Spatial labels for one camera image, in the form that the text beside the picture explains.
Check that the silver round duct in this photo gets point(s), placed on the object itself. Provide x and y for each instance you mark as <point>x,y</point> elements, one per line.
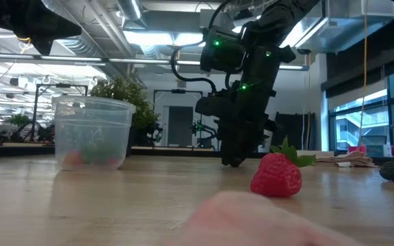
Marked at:
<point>130,8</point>

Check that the background black robot arm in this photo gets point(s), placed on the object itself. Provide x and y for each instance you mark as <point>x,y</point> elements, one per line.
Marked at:
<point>200,128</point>
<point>152,133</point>

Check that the dark red strawberry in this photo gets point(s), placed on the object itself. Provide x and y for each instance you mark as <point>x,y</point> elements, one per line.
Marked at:
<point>96,153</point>

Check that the blue and white box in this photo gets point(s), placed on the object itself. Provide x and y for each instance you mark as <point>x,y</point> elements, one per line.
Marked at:
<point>378,150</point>

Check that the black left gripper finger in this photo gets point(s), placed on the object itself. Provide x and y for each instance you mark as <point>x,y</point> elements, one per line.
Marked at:
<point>62,27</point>
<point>43,46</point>

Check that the black rig frame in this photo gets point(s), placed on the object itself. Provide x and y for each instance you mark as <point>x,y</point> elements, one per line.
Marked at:
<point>63,85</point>
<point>178,91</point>

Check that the black standing panel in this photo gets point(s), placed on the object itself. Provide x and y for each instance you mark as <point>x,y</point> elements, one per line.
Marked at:
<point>296,131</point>

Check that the red strawberry with green leaves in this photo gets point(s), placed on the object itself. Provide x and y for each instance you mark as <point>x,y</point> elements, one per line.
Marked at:
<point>275,176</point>

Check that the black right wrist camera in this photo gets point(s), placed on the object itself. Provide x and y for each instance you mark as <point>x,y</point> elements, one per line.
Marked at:
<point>206,106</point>

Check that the black security camera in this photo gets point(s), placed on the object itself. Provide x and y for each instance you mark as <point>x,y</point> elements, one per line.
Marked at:
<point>303,51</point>

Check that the clear plastic tupperware container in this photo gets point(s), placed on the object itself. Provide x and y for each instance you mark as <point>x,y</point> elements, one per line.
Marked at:
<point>92,130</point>

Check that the blurry pink fruit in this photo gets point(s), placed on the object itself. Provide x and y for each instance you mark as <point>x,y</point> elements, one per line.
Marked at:
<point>245,222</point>

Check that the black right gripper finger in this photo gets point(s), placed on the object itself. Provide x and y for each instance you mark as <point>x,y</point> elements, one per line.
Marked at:
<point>227,152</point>
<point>241,150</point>

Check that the silver ribbed duct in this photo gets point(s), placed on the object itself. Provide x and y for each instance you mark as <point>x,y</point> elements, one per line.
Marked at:
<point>77,44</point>

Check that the folded beige cloth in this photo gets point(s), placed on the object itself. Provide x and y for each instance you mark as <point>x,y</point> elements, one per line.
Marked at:
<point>351,160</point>

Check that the red box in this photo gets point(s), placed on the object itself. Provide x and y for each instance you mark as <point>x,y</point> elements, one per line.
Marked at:
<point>357,149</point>

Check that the large green indoor tree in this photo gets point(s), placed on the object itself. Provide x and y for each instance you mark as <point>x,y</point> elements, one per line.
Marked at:
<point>125,90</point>

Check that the small green potted plant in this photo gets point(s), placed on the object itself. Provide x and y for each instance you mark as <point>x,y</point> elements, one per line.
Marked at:
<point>18,119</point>

